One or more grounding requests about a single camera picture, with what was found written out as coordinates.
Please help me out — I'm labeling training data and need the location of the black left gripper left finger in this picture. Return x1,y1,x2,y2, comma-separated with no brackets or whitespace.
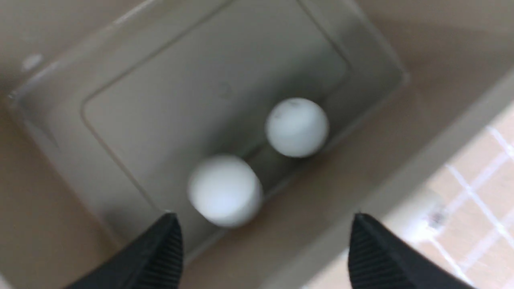
67,213,185,289

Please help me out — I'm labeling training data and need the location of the plain white ping-pong ball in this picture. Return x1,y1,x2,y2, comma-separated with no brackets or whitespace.
188,154,264,228

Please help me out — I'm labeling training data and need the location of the olive green plastic bin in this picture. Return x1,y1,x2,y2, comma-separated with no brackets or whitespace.
1,0,513,289

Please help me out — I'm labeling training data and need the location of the white ping-pong ball logo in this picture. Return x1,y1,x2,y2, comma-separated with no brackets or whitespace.
381,187,448,247

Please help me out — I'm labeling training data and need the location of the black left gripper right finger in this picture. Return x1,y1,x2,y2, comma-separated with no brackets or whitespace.
348,213,471,289

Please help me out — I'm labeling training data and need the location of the orange checkered tablecloth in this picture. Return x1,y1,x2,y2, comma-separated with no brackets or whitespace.
301,102,514,289

